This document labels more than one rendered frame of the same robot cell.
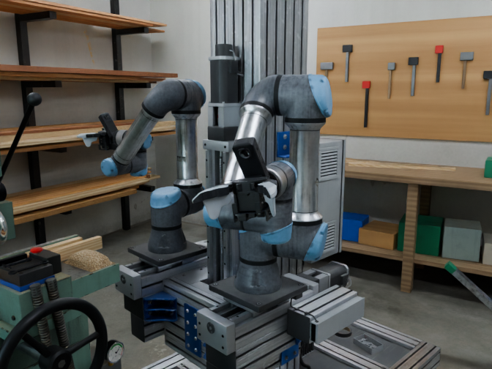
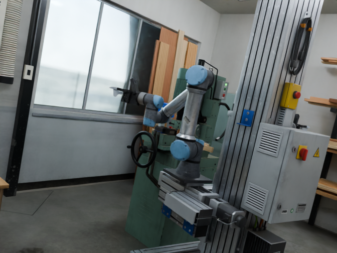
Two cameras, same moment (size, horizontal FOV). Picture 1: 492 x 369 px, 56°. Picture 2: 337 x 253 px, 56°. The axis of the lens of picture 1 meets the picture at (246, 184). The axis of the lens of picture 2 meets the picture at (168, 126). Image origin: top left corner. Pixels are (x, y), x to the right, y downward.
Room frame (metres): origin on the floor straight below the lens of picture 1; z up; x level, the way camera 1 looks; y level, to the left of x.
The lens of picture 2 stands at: (1.47, -1.95, 1.28)
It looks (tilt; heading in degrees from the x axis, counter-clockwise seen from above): 6 degrees down; 98
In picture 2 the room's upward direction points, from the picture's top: 12 degrees clockwise
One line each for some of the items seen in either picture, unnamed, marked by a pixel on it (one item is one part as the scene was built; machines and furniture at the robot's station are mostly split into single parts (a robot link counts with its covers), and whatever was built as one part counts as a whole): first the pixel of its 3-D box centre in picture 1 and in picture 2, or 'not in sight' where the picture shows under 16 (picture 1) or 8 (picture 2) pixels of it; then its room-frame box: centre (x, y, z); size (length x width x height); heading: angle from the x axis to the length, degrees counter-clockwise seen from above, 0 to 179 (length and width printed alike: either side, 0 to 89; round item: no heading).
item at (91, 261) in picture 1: (88, 257); not in sight; (1.34, 0.48, 0.92); 0.14 x 0.09 x 0.04; 56
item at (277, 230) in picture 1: (269, 218); (151, 117); (1.08, -0.06, 1.12); 0.11 x 0.08 x 0.11; 70
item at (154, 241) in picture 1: (167, 235); not in sight; (1.72, 0.31, 0.87); 0.15 x 0.15 x 0.10
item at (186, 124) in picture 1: (186, 148); not in sight; (1.84, 0.24, 1.19); 0.15 x 0.12 x 0.55; 149
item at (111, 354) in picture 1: (112, 353); not in sight; (1.25, 0.40, 0.65); 0.06 x 0.04 x 0.08; 146
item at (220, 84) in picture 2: not in sight; (221, 90); (1.45, 0.90, 1.40); 0.10 x 0.06 x 0.16; 56
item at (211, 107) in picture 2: not in sight; (211, 108); (1.40, 0.81, 1.23); 0.09 x 0.08 x 0.15; 56
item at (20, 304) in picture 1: (32, 295); (162, 138); (1.08, 0.54, 0.92); 0.15 x 0.13 x 0.09; 146
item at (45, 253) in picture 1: (32, 267); (165, 129); (1.08, 0.53, 0.99); 0.13 x 0.11 x 0.06; 146
